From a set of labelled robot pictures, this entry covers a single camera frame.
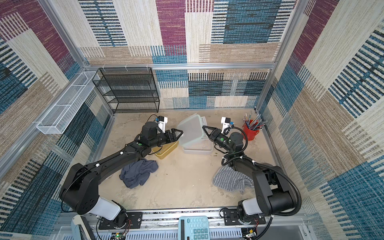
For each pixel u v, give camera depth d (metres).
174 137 0.74
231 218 0.73
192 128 0.81
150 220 0.75
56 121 0.70
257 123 0.95
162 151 0.76
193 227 0.70
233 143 0.64
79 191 0.43
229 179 0.85
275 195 0.43
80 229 0.69
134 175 0.85
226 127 0.76
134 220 0.73
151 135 0.66
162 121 0.77
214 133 0.73
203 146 1.02
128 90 1.09
